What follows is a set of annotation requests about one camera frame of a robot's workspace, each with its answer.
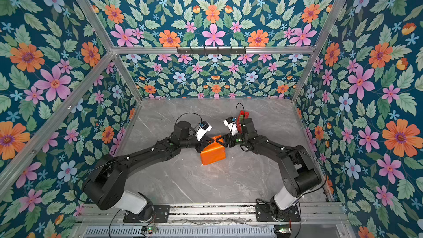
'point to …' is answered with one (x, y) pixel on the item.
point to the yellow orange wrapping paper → (213, 152)
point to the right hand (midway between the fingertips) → (221, 137)
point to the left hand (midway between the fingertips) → (215, 138)
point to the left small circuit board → (150, 230)
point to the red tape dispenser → (242, 115)
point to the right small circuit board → (282, 231)
